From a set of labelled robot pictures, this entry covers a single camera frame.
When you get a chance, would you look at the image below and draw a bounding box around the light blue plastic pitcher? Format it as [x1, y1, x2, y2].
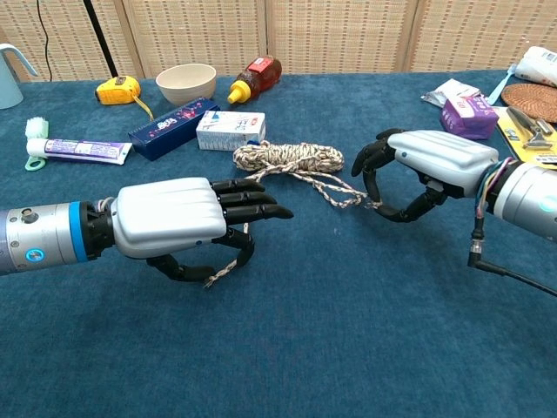
[0, 43, 39, 110]

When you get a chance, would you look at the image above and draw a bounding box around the razor in yellow pack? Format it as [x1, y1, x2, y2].
[495, 105, 557, 171]

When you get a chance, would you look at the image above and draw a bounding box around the thin black hanging cable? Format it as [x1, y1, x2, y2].
[37, 0, 53, 83]

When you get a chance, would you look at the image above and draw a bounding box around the green white brush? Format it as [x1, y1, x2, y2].
[24, 117, 50, 172]

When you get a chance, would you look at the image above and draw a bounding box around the purple small box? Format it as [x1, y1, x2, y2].
[440, 95, 500, 141]

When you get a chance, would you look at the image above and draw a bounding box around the white purple toothpaste tube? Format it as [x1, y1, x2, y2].
[25, 138, 133, 166]

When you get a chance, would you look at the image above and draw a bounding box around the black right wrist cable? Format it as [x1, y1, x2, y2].
[467, 217, 557, 300]

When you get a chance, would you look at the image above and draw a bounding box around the honey bottle yellow cap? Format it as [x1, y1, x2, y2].
[227, 55, 283, 105]

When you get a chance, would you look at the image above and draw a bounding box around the beige bowl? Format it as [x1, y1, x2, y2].
[155, 63, 218, 107]

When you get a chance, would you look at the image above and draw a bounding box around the bamboo folding screen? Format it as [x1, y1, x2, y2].
[0, 0, 557, 83]

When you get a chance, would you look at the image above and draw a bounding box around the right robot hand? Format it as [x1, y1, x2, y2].
[351, 128, 500, 224]

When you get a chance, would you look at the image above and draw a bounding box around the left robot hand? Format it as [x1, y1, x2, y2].
[111, 177, 295, 284]

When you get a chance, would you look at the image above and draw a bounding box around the light blue toothbrush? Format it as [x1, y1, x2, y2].
[486, 64, 519, 106]

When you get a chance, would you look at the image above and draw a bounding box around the yellow tape measure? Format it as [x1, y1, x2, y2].
[95, 75, 156, 122]

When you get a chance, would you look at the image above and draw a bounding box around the round woven coaster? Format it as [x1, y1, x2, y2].
[500, 83, 557, 119]

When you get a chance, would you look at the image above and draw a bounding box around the blue carpet table cover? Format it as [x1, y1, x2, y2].
[0, 69, 557, 418]

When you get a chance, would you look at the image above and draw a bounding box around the silver snack packet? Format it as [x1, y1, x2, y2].
[419, 78, 482, 109]

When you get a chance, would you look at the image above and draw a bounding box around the dark blue toothpaste box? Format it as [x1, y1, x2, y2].
[128, 97, 222, 162]

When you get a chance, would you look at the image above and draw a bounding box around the white speckled rope bundle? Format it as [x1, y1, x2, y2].
[203, 141, 384, 289]

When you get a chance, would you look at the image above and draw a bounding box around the black tripod stand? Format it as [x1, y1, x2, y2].
[82, 0, 119, 78]

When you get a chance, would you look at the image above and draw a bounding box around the white blue carton box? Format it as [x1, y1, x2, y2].
[195, 110, 267, 152]

